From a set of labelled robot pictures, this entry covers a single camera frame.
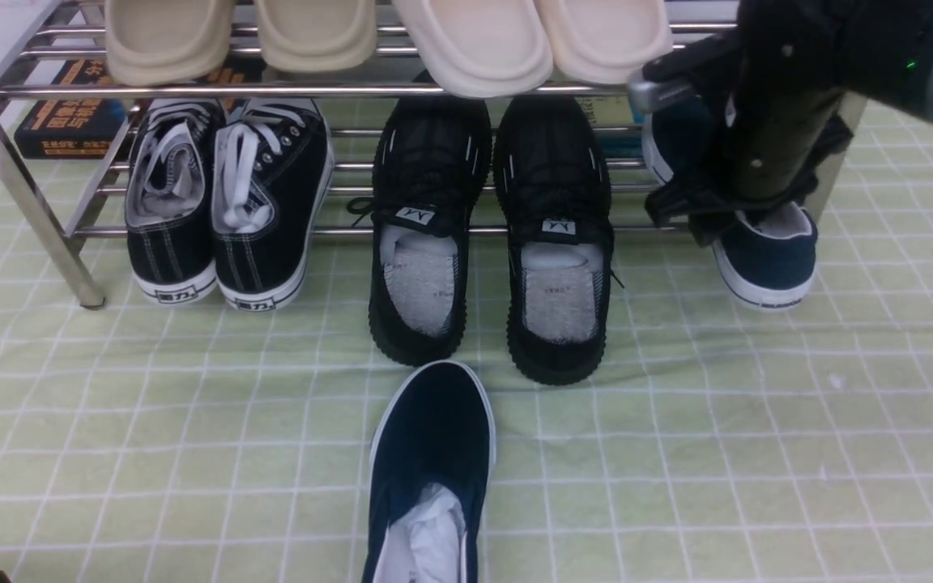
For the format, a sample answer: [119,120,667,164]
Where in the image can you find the black canvas sneaker right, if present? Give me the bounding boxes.
[211,97,334,313]

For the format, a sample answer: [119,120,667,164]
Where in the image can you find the black canvas sneaker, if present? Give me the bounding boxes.
[211,97,334,313]
[125,99,227,306]

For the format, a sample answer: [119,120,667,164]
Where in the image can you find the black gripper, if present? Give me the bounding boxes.
[641,32,851,248]

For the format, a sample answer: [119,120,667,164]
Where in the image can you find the beige slipper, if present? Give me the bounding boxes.
[104,1,236,87]
[254,1,377,73]

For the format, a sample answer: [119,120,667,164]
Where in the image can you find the cream slipper far right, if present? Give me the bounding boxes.
[535,1,673,85]

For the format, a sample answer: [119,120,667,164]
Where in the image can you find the beige slipper far left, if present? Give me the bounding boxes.
[104,1,236,87]

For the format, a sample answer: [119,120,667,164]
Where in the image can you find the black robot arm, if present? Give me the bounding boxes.
[629,1,933,246]

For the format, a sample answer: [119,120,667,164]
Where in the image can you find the black orange book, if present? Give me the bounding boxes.
[12,58,264,161]

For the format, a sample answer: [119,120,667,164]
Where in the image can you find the cream slipper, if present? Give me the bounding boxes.
[535,1,673,85]
[392,1,554,99]

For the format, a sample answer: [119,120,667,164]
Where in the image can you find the black knit sneaker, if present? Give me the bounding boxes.
[492,95,615,386]
[347,95,492,368]

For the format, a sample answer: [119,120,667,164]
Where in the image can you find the black canvas sneaker left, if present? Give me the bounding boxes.
[125,99,227,306]

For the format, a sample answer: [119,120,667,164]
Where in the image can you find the teal cover book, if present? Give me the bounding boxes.
[575,95,645,159]

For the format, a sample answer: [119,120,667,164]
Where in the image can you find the navy slip-on shoe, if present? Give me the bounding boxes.
[641,97,818,311]
[362,360,496,582]

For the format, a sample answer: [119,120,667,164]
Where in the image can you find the stainless steel shoe rack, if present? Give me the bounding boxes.
[0,0,868,310]

